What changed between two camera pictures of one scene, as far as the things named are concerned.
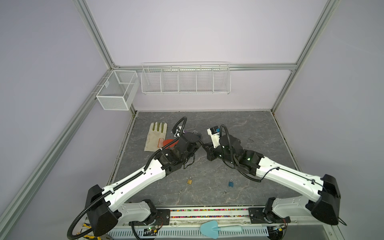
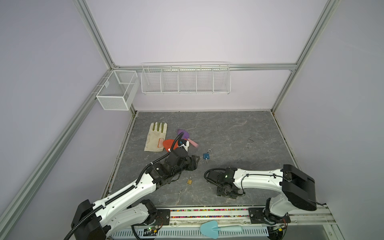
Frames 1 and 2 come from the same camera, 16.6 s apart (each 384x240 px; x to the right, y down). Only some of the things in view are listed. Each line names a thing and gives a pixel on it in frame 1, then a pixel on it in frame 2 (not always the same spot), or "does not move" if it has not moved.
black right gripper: (210, 151) -> (218, 192)
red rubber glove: (168, 141) does not move
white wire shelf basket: (186, 78) does not move
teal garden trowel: (211, 228) does not move
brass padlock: (189, 180) does not move
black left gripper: (199, 142) -> (192, 163)
